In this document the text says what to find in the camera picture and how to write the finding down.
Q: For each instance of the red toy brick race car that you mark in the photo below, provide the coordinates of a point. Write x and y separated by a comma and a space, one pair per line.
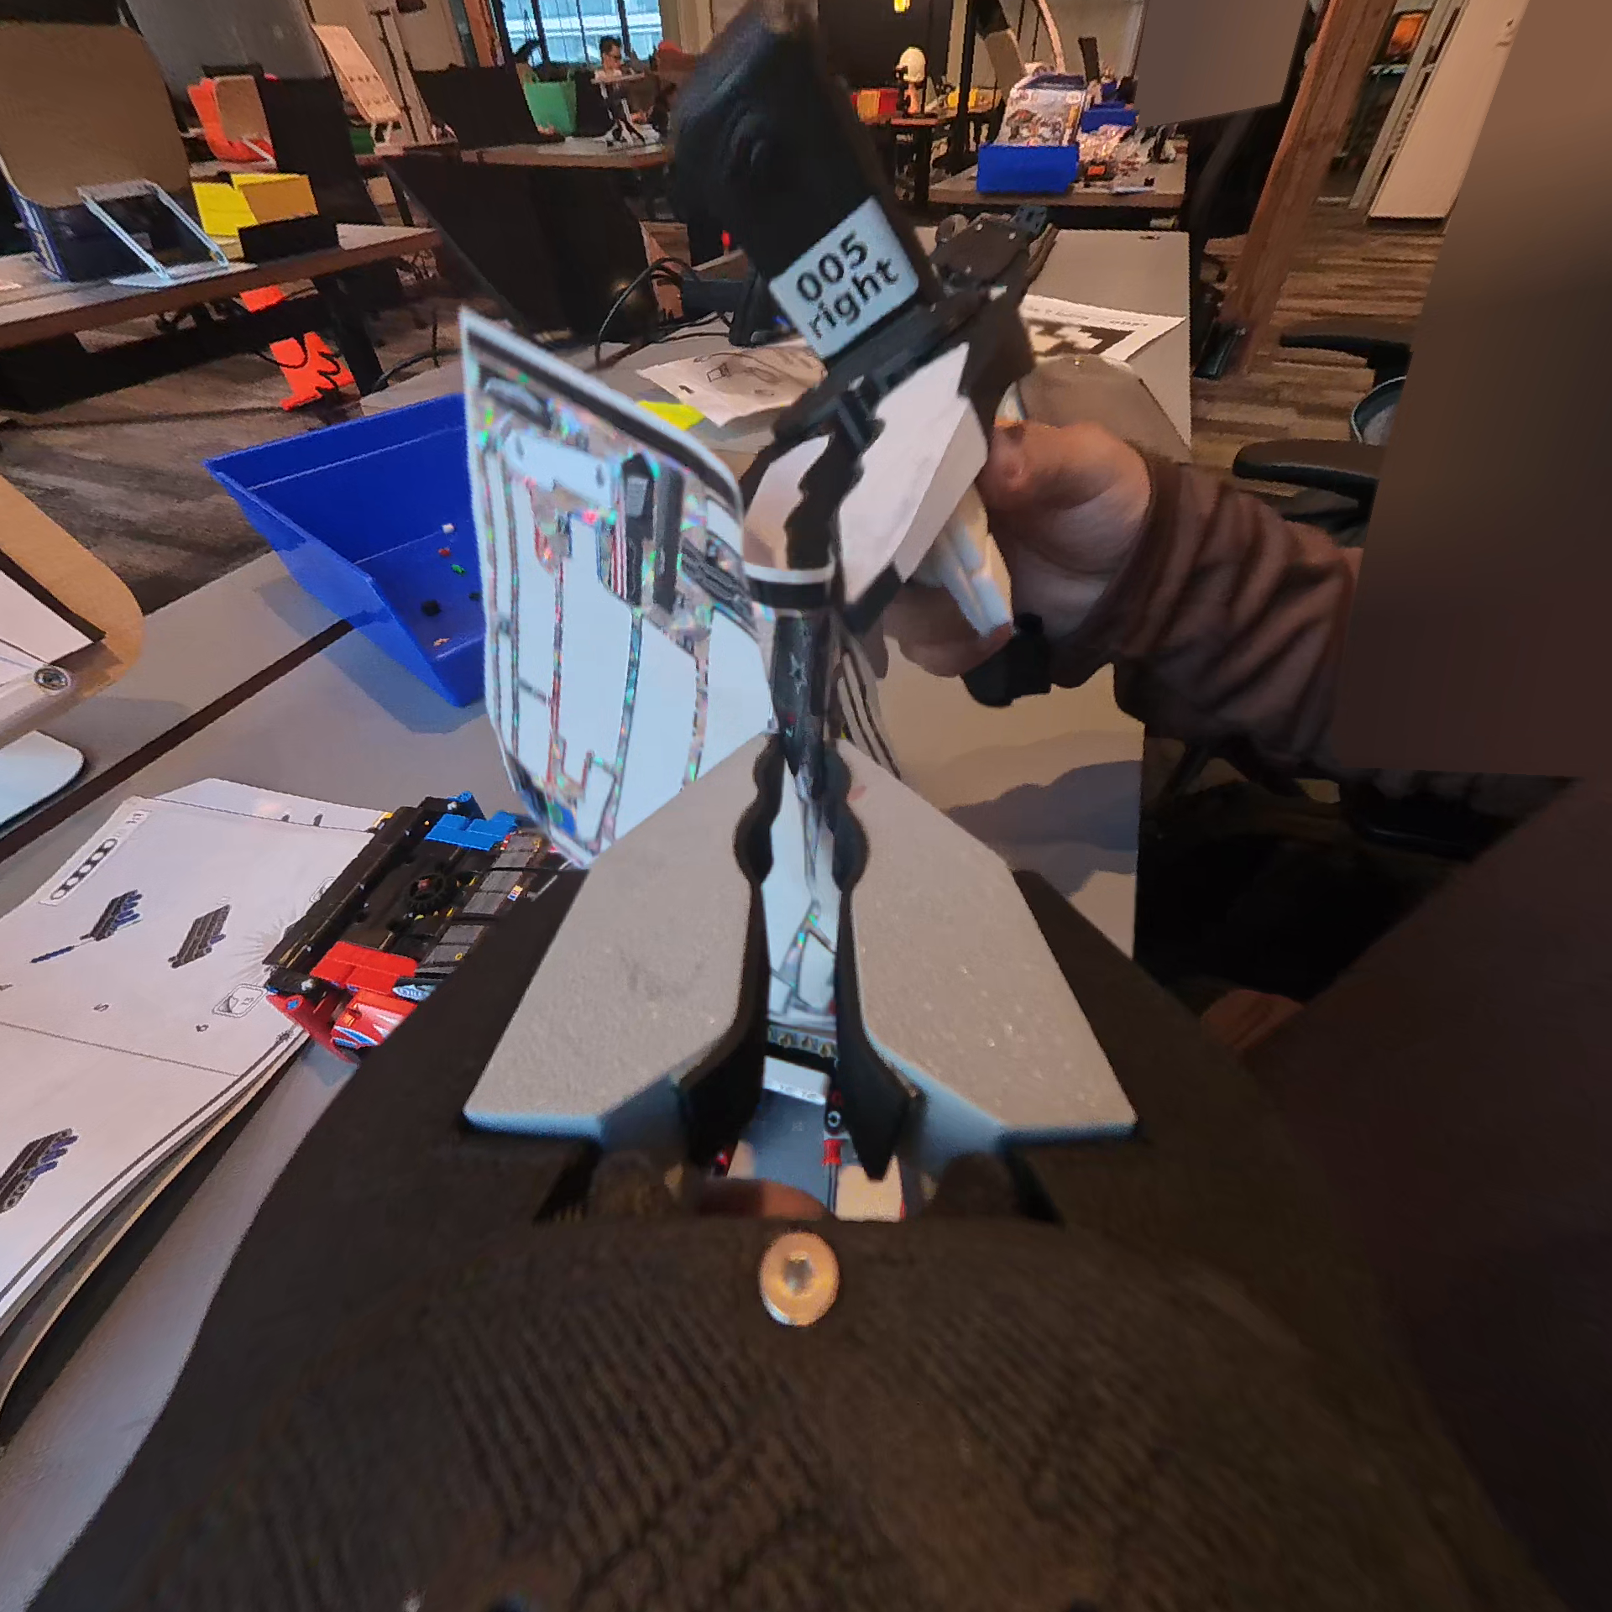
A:
415, 907

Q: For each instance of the open instruction booklet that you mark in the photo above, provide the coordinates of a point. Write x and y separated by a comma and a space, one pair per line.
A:
125, 1009

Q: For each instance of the wooden post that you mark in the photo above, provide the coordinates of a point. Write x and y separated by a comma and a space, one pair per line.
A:
1298, 153

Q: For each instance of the grey desk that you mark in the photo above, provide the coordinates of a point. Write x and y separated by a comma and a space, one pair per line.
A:
189, 706

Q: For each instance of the holographic sticker sheet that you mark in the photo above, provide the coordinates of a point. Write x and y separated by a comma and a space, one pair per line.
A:
592, 606

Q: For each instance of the blue plastic bin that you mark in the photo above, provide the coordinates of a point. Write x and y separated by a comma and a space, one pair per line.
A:
365, 504

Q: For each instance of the black office chair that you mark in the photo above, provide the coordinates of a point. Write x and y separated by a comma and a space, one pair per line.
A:
1323, 479

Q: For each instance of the wooden board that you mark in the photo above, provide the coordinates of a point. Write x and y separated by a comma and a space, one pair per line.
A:
89, 592

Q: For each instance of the yellow box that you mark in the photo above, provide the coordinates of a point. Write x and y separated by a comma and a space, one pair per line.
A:
258, 203

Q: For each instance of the white line-drawing paper sheet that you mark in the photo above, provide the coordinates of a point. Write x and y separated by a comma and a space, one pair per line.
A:
730, 379

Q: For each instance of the black star sticker strip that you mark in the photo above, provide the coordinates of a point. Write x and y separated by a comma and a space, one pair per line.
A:
797, 681

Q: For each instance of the background workbench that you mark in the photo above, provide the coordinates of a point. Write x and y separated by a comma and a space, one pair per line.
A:
1071, 209

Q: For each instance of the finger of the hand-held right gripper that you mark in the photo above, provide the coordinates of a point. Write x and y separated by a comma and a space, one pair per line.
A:
914, 479
774, 498

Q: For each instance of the person's right forearm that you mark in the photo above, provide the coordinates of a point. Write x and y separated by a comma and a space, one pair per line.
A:
1234, 606

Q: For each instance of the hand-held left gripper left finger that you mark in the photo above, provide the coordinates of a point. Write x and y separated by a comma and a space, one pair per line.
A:
605, 995

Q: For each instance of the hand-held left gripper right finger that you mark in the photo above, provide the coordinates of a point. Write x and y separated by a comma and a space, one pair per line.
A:
983, 1009

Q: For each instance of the person's right hand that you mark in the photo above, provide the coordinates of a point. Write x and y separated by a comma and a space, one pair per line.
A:
1064, 518

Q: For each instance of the black-white marker sheet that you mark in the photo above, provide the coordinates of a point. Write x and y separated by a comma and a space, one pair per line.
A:
1108, 331

